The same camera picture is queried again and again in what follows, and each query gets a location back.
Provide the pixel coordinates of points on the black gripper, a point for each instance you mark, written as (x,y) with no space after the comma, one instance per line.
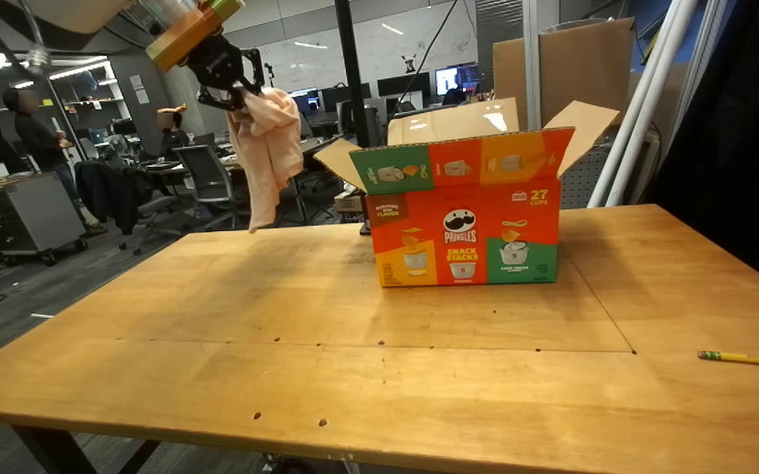
(224,64)

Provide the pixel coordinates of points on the pink cloth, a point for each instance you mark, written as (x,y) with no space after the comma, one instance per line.
(264,149)

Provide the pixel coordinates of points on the orange Pringles cardboard box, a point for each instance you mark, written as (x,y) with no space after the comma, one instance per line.
(468,228)

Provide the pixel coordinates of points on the black office chair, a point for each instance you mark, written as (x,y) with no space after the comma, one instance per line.
(207,174)

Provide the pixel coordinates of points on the black vertical pole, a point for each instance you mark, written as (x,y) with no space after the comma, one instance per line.
(351,70)

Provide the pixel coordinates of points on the person in dark clothing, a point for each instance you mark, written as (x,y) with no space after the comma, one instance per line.
(41,145)

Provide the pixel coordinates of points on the computer monitor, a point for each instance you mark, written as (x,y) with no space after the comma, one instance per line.
(460,80)

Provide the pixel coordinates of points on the grey rolling cabinet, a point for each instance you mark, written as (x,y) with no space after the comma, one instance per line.
(24,215)

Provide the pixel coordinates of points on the large brown cardboard sheet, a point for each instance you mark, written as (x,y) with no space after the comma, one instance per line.
(572,61)

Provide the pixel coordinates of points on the white pole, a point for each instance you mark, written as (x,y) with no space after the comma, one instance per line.
(644,102)
(672,102)

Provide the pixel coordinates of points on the black curtain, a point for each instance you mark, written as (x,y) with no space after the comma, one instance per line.
(739,134)

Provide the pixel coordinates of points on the yellow pencil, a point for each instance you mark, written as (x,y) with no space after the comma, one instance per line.
(750,359)

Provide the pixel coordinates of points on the white vertical post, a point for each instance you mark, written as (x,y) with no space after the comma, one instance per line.
(530,61)

